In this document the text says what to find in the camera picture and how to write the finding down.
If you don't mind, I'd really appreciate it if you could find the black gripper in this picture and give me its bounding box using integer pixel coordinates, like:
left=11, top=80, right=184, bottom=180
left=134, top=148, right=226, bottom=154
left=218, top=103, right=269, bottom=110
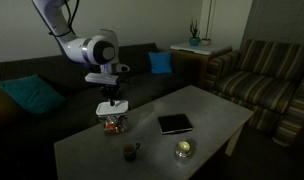
left=99, top=83, right=123, bottom=107

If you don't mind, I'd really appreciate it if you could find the clear container with white lid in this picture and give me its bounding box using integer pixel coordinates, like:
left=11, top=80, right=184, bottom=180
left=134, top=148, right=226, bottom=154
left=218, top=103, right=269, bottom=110
left=95, top=99, right=130, bottom=135

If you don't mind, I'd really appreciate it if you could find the dark patterned sofa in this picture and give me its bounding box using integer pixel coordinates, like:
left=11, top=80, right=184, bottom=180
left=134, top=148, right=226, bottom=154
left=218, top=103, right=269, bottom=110
left=0, top=42, right=201, bottom=180

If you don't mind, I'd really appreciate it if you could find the dark blue mug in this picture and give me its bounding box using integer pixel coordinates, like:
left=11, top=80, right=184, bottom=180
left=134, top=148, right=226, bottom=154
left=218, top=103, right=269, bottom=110
left=121, top=141, right=142, bottom=163

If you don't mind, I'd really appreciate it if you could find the blue pillow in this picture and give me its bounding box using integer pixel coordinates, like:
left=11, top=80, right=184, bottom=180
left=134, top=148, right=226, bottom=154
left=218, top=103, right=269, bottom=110
left=147, top=50, right=174, bottom=75

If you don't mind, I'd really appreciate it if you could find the black rectangular block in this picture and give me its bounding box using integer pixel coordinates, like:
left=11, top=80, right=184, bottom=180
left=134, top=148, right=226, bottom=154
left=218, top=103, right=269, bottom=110
left=157, top=113, right=194, bottom=135

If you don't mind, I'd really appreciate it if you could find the teal pillow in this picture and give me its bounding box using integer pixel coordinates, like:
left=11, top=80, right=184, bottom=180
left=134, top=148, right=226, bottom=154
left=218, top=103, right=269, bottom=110
left=0, top=74, right=66, bottom=116

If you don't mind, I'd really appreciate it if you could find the glass jar candle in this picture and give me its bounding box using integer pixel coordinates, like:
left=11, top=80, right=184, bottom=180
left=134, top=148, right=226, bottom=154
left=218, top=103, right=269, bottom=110
left=174, top=139, right=194, bottom=160

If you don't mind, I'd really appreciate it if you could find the wooden side table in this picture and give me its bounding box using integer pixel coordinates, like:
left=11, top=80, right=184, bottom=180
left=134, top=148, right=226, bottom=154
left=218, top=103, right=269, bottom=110
left=170, top=46, right=234, bottom=90

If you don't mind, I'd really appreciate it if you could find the teal plant pot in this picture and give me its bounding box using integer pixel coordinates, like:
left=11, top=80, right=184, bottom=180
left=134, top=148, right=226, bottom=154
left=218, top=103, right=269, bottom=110
left=188, top=19, right=202, bottom=47

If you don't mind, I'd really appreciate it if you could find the yellow pillow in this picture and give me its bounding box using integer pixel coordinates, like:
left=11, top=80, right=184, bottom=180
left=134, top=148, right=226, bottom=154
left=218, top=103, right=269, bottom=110
left=0, top=84, right=21, bottom=132

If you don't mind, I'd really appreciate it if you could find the striped armchair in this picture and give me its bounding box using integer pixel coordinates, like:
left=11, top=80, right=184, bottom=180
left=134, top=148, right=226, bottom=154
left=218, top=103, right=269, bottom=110
left=205, top=39, right=304, bottom=148

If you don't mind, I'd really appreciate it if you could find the window blind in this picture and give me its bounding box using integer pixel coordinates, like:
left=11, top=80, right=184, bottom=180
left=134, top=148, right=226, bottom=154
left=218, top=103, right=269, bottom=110
left=241, top=0, right=304, bottom=48

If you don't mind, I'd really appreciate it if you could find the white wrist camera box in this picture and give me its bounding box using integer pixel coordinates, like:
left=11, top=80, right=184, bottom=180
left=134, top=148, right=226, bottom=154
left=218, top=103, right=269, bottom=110
left=84, top=72, right=120, bottom=85

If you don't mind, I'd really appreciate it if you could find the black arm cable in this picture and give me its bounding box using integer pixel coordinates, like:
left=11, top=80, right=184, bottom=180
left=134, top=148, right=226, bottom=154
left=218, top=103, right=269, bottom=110
left=47, top=0, right=80, bottom=38

